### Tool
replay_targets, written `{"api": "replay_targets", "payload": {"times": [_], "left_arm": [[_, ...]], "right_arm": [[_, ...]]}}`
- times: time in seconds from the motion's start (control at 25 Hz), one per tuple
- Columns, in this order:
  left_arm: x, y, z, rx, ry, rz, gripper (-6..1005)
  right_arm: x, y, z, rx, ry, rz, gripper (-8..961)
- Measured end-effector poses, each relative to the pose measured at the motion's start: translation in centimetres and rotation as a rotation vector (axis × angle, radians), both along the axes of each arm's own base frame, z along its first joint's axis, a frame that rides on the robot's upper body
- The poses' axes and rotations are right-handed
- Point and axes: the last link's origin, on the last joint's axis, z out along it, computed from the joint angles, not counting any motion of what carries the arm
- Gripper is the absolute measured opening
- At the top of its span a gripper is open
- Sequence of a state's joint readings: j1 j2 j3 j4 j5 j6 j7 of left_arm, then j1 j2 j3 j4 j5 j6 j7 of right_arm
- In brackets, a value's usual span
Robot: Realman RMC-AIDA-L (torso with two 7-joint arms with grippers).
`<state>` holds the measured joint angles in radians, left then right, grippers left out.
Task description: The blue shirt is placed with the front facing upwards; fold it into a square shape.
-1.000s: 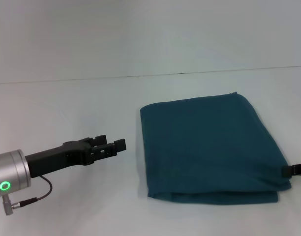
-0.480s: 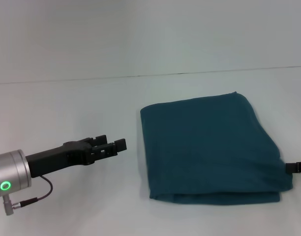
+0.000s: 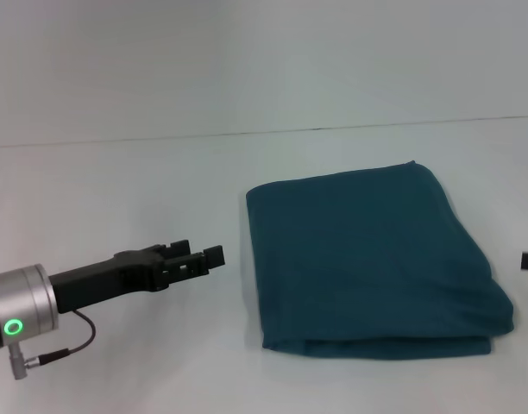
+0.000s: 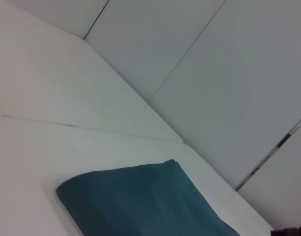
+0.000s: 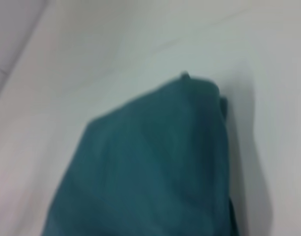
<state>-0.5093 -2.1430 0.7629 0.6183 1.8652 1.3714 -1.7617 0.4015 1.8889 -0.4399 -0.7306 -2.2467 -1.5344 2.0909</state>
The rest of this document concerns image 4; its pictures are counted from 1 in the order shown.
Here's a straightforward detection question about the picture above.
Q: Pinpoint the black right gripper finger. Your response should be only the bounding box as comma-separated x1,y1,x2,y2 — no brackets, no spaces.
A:
270,226,301,236

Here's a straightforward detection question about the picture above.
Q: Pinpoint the teal t-shirt with FREE print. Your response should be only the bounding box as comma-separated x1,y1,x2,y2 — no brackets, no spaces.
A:
56,159,241,236

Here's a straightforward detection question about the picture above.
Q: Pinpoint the metal wall trim strip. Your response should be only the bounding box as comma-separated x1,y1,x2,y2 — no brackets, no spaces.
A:
234,114,301,192

